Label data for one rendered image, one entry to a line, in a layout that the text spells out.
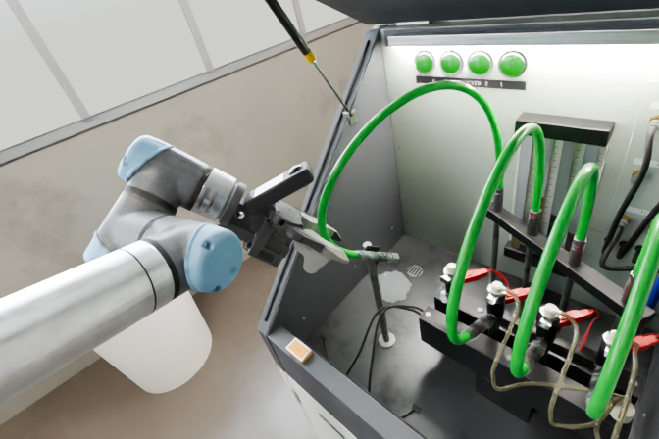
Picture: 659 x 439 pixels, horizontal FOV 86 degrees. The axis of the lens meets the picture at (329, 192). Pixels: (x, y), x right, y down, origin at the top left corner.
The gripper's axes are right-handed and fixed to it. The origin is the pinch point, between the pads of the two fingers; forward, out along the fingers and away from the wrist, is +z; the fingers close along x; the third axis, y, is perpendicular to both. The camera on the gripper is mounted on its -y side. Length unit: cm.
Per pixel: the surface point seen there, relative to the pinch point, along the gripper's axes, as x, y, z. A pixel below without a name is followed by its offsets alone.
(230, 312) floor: -128, 115, 21
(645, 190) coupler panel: 4, -35, 40
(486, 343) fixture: 6.3, 2.2, 32.1
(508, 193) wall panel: -15.8, -23.2, 34.0
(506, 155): 14.2, -25.2, 5.4
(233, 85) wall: -161, 3, -39
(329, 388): 3.2, 25.7, 13.0
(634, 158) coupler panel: 3, -38, 34
